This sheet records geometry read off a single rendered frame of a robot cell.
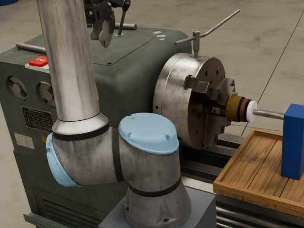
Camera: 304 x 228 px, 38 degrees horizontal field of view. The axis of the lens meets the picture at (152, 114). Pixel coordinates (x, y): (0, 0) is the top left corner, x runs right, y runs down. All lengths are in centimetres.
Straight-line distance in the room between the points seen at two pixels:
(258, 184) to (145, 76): 49
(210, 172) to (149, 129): 67
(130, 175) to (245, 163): 70
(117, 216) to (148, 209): 11
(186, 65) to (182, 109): 15
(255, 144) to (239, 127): 182
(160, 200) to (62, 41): 38
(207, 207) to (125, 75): 52
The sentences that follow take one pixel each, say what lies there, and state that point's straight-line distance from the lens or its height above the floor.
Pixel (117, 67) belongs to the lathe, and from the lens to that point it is 137.
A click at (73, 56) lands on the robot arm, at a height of 149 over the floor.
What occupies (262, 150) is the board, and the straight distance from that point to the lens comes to 158.
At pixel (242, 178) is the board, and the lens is 145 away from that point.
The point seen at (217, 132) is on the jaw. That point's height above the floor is 101.
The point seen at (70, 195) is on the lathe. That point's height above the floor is 72.
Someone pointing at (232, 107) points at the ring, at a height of 110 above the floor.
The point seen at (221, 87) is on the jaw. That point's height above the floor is 111.
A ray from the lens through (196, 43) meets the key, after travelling 141.
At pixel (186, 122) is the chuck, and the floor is 109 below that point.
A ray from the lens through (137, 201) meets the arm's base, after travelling 94.
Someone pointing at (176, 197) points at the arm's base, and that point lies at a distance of 94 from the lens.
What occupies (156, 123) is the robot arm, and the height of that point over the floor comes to 132.
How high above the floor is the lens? 177
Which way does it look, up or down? 29 degrees down
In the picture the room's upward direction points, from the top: 7 degrees counter-clockwise
